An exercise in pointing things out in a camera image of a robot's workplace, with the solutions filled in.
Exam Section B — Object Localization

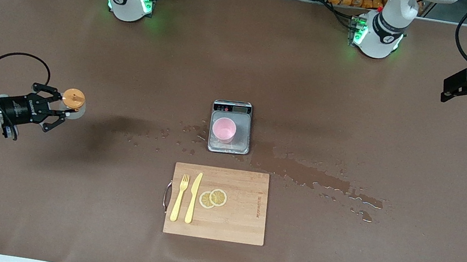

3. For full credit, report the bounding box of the clear sauce bottle orange cap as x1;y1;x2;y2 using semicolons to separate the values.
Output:
59;87;89;123

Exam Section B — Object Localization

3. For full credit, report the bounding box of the pink plastic cup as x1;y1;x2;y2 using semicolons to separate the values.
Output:
210;116;238;145

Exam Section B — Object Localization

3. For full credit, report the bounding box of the brown table mat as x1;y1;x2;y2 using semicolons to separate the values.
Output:
0;0;467;262

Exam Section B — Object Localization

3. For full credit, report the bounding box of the yellow plastic fork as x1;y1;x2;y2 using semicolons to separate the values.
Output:
169;173;190;224

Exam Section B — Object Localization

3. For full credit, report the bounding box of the yellow plastic knife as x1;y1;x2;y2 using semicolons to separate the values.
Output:
184;171;204;225

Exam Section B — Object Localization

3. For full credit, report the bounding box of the lemon slice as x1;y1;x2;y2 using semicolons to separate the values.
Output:
208;187;229;208
198;190;217;210

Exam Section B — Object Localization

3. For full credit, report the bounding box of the silver digital kitchen scale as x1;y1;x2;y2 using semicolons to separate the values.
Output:
205;97;257;158

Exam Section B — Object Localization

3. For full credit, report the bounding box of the wooden cutting board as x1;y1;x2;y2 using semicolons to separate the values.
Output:
158;158;275;249

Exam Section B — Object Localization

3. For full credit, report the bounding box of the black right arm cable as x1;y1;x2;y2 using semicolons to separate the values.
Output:
0;49;54;145

